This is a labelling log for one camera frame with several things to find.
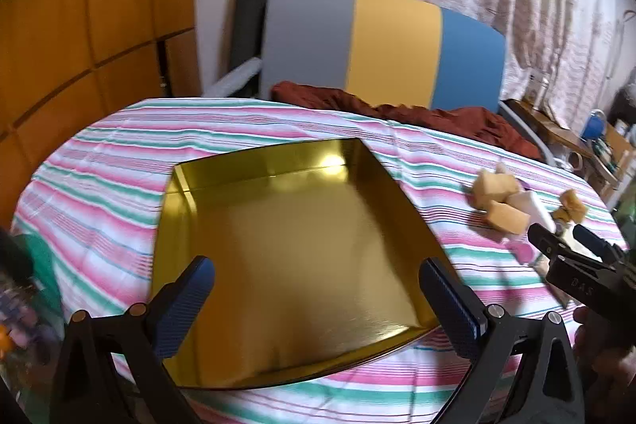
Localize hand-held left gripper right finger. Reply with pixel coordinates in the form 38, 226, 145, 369
419, 256, 587, 424

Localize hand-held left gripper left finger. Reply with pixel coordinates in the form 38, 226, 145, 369
50, 255, 217, 424

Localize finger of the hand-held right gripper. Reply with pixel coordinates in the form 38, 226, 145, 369
527, 224, 572, 263
572, 224, 624, 265

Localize white sponge block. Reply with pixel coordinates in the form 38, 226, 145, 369
507, 190, 556, 233

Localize tan cracker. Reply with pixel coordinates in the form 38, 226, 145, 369
484, 200, 532, 236

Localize pale yellow cracker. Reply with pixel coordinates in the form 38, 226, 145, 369
469, 168, 522, 209

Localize gold tray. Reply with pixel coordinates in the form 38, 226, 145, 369
150, 137, 460, 390

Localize person's right hand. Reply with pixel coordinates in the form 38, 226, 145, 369
571, 305, 636, 410

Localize wooden side table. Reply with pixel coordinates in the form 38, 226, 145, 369
507, 99, 632, 206

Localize blue cup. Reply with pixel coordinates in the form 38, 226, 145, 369
580, 110, 607, 141

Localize striped tablecloth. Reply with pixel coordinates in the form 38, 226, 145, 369
12, 99, 619, 424

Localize small white carton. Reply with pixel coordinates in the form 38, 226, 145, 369
527, 69, 552, 107

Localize dark red cloth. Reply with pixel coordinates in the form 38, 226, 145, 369
271, 80, 542, 161

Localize blurred colourful object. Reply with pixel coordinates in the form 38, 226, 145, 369
0, 225, 65, 365

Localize grey yellow blue chair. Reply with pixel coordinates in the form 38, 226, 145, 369
201, 0, 557, 167

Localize wooden wardrobe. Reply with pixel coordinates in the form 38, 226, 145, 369
0, 0, 202, 186

